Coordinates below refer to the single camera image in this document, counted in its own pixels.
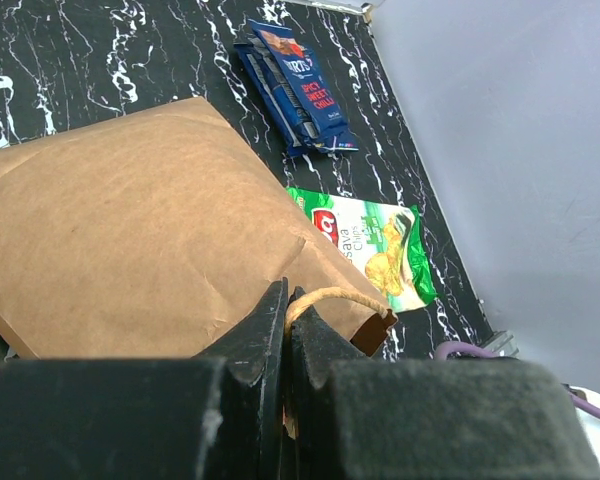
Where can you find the brown paper bag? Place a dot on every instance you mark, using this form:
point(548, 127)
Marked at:
point(152, 235)

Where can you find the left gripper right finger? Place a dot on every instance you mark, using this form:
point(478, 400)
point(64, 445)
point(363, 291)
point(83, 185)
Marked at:
point(355, 417)

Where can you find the blue snack packet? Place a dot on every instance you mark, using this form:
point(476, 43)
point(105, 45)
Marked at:
point(337, 142)
point(290, 117)

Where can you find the blue burts chips packet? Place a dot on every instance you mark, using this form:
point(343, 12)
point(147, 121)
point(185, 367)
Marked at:
point(300, 67)

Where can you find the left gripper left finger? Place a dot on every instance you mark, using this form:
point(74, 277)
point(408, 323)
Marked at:
point(216, 415)

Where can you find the green snack packet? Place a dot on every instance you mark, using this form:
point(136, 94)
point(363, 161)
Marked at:
point(382, 241)

